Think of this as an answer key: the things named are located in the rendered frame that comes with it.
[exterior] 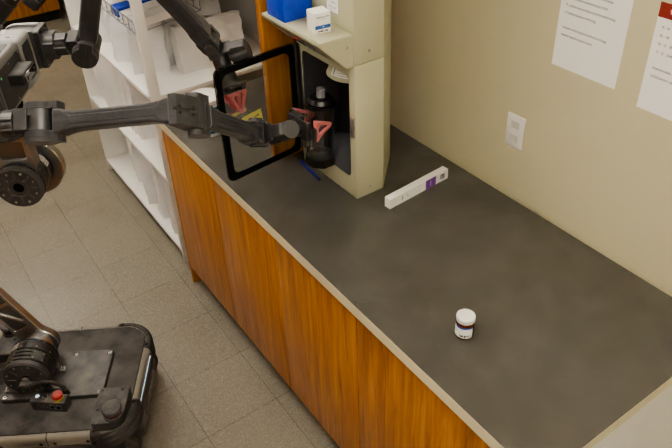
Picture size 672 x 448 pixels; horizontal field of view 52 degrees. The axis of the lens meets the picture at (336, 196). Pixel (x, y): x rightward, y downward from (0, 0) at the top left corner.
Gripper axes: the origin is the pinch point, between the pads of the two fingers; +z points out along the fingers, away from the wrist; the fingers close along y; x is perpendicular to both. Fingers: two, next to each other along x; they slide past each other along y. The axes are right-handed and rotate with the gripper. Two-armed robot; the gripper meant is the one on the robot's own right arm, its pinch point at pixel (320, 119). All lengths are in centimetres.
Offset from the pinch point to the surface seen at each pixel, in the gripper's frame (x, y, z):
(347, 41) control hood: -31.7, -15.9, -2.7
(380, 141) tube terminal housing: 4.5, -16.7, 11.4
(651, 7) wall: -51, -80, 38
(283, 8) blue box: -37.2, 4.3, -10.4
